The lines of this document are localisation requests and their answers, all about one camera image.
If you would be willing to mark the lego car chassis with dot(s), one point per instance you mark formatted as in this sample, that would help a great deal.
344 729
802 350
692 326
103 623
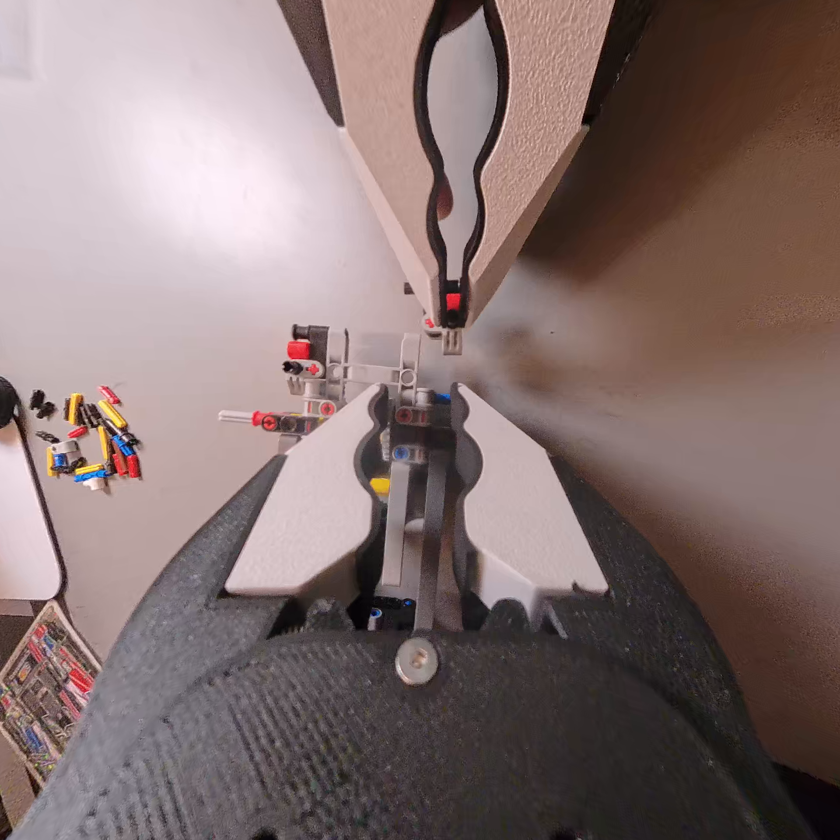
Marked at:
407 525

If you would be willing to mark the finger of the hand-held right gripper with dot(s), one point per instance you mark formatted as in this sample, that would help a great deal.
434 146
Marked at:
544 98
374 79

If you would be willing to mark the colourful sticker sheet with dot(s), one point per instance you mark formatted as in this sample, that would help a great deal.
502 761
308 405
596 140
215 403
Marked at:
46 682

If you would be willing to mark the small red grey lego assembly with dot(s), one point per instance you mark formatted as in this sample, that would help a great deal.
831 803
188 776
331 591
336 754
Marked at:
453 341

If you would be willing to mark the person's right hand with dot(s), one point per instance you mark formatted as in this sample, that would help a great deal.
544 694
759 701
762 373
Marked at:
445 197

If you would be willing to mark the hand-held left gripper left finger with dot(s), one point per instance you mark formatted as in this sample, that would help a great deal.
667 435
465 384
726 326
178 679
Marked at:
302 518

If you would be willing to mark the pile of loose lego pieces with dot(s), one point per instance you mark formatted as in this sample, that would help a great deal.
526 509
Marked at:
92 433

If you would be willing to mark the black rubber lego tire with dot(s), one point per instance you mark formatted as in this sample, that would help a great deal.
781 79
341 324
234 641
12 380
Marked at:
6 400

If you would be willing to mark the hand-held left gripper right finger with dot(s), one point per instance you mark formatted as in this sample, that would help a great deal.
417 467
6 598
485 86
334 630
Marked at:
531 518

